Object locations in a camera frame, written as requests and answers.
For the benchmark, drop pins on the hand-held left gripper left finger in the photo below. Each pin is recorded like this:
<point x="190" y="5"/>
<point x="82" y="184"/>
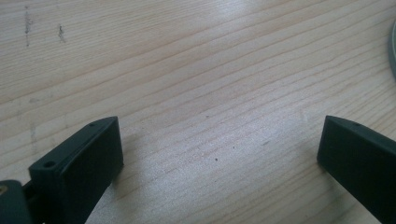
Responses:
<point x="77" y="168"/>

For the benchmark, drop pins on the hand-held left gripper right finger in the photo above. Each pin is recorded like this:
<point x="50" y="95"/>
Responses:
<point x="361" y="161"/>

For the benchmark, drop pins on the green round plate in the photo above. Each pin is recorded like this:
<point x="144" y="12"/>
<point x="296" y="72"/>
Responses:
<point x="393" y="49"/>

